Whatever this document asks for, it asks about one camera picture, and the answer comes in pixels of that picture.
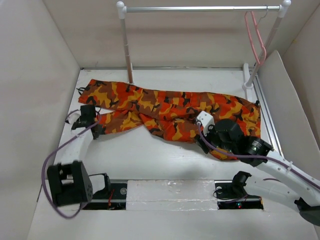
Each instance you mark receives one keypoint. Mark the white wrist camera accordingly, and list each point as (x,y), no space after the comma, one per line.
(206,120)
(72,116)

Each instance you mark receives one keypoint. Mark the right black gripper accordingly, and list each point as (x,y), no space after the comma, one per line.
(205,147)

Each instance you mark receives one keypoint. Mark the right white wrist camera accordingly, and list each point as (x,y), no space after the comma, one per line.
(206,120)

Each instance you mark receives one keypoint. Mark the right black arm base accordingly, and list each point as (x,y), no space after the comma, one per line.
(227,199)

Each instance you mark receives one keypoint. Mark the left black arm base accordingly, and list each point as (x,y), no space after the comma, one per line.
(112,200)

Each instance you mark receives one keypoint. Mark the aluminium side rail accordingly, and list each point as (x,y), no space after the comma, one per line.
(267,121)

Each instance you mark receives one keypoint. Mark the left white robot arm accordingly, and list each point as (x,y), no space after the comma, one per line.
(69,182)

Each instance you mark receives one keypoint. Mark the orange camouflage trousers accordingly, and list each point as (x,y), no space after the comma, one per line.
(169,115)

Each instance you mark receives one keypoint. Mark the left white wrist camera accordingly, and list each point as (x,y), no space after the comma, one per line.
(72,116)

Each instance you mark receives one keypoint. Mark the white clothes rack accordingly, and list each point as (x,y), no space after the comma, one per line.
(248,77)

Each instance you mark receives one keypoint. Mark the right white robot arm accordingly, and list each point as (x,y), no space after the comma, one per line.
(291,186)

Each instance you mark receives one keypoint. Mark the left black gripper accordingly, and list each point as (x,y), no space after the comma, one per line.
(97,134)

